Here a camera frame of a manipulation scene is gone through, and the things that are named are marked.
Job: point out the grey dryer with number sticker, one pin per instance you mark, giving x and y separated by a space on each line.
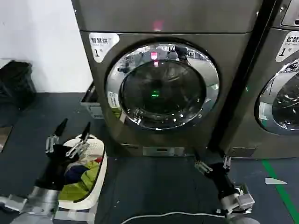
264 70
163 28

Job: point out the white paper scrap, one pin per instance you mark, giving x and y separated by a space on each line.
274 181

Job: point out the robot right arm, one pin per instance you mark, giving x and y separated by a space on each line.
233 200

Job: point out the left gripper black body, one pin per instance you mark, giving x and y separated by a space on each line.
54 168

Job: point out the round glass dryer door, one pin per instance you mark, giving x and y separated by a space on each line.
163 93
285 105

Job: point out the green garment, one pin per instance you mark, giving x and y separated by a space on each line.
79 186

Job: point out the green floor tape strip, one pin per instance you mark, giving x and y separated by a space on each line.
280 189

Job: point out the white perforated laundry basket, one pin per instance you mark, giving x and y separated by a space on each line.
98 186

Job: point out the white garment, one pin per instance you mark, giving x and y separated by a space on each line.
92 156

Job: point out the dark blue garment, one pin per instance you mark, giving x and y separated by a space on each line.
76 173

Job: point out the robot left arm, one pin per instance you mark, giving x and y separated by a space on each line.
39 198

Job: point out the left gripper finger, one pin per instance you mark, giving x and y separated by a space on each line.
60 128
85 133

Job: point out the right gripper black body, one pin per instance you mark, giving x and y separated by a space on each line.
222 179

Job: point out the brown cardboard sheet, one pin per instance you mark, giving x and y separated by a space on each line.
4 138

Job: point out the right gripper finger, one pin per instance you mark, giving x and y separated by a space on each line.
202 166
227 162

